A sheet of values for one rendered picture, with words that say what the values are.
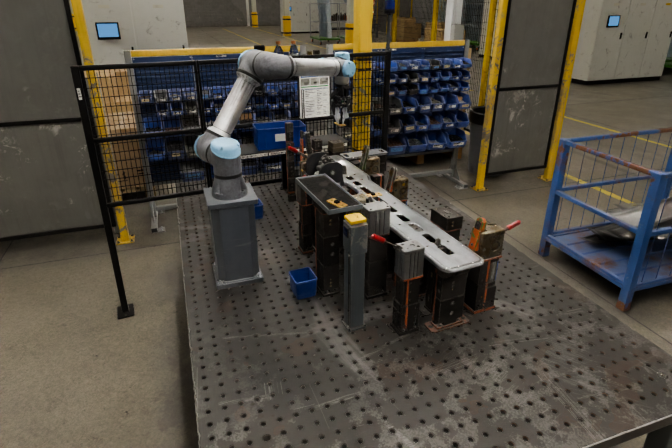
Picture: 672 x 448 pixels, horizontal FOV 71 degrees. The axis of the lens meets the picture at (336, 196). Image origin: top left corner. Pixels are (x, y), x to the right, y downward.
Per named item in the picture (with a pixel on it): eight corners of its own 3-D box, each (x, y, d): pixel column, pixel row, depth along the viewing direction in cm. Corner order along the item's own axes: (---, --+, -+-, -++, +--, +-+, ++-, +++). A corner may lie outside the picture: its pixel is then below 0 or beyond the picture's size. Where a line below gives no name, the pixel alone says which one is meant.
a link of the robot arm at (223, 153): (221, 178, 189) (218, 146, 183) (206, 170, 198) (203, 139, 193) (247, 172, 196) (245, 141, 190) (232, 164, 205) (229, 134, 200)
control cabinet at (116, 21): (97, 120, 788) (65, -42, 694) (101, 114, 835) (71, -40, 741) (196, 113, 837) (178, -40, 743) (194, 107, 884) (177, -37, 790)
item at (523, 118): (477, 192, 493) (503, -17, 416) (469, 187, 505) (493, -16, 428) (556, 180, 525) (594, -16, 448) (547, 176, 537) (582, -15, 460)
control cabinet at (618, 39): (587, 85, 1110) (610, -29, 1016) (570, 82, 1157) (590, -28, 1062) (661, 80, 1182) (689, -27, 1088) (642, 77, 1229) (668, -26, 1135)
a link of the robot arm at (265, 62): (268, 52, 186) (358, 56, 217) (254, 50, 194) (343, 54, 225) (267, 82, 190) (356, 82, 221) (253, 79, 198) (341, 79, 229)
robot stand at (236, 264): (217, 290, 204) (207, 205, 188) (212, 266, 221) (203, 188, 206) (264, 281, 210) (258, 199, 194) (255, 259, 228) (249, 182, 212)
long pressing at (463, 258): (494, 262, 169) (495, 258, 169) (442, 275, 161) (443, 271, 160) (339, 155, 286) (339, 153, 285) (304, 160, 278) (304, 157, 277)
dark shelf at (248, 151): (350, 146, 300) (350, 141, 299) (207, 164, 267) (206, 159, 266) (336, 137, 319) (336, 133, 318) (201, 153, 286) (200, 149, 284)
